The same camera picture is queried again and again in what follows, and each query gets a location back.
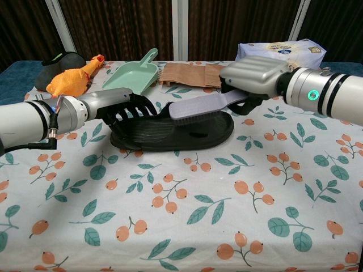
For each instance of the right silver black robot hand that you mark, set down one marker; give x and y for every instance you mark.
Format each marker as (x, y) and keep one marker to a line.
(255, 75)

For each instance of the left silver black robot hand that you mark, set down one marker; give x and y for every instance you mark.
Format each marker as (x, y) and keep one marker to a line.
(107, 97)

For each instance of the black slide sandal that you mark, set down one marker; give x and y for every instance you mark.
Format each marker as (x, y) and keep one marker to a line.
(153, 136)

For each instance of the dark gray shoe green lining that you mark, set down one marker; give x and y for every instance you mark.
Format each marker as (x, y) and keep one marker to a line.
(65, 62)

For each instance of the mint green plastic dustpan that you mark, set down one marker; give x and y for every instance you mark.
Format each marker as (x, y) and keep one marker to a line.
(130, 78)

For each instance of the orange rubber chicken toy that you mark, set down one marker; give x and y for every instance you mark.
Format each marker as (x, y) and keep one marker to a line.
(71, 82)

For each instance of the pale purple tissue pack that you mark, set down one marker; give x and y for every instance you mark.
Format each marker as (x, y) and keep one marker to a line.
(295, 51)

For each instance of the dark brown curtain panel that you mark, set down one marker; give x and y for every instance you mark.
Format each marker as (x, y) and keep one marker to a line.
(241, 22)
(22, 31)
(119, 25)
(337, 25)

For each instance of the brown paper bag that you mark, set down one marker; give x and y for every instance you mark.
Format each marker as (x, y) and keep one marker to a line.
(187, 75)

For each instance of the floral print tablecloth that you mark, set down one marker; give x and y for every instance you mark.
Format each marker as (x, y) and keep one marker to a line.
(181, 198)

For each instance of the silver partition frame post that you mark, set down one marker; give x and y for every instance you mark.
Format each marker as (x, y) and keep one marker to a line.
(61, 25)
(180, 28)
(300, 20)

